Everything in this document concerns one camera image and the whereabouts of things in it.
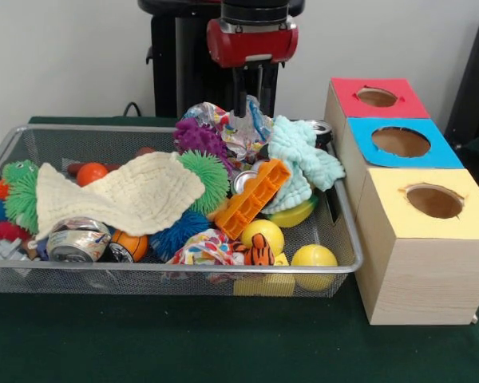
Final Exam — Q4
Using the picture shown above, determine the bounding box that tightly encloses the silver wire mesh bin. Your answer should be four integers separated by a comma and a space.
0, 123, 364, 298

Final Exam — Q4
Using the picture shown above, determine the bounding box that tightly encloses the cream knitted cloth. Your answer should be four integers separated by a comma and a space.
35, 151, 206, 240

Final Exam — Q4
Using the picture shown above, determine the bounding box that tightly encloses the wooden box with three holes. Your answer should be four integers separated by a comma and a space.
323, 77, 479, 326

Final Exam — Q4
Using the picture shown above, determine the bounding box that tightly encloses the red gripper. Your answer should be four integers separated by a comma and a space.
206, 18, 299, 117

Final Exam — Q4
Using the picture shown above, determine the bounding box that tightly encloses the light blue knitted cloth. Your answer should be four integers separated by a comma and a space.
261, 114, 346, 215

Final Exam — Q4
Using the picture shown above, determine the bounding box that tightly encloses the green spiky rubber ball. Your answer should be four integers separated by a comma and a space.
179, 150, 231, 215

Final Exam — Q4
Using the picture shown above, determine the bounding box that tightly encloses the orange toy building brick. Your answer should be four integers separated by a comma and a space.
214, 158, 292, 240

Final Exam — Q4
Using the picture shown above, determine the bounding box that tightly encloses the crushed silver can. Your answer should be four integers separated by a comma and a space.
46, 217, 113, 264

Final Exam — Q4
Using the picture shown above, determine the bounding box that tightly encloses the green spiky caterpillar toy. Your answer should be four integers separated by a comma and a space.
2, 160, 41, 236

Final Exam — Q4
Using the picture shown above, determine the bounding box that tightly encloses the orange tiger plush toy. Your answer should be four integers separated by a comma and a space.
233, 234, 275, 267

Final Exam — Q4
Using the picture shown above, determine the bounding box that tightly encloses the yellow ball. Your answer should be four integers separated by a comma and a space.
241, 219, 285, 256
290, 243, 339, 291

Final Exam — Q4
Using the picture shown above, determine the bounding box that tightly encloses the small orange ball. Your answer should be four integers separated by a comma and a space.
75, 162, 109, 188

